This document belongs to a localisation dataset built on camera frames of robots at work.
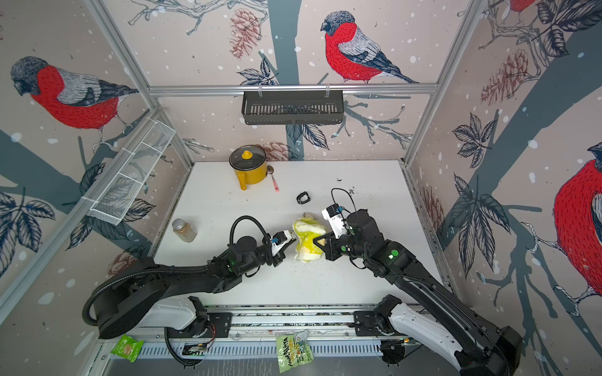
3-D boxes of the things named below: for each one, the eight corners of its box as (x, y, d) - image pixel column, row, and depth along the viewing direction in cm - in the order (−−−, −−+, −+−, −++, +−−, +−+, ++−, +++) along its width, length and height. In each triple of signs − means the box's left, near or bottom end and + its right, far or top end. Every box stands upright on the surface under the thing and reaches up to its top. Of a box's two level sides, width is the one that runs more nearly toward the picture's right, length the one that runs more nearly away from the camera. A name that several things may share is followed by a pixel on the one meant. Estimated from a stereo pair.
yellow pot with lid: (232, 191, 111) (224, 173, 101) (239, 163, 123) (233, 145, 113) (264, 191, 111) (259, 173, 101) (268, 163, 123) (264, 145, 113)
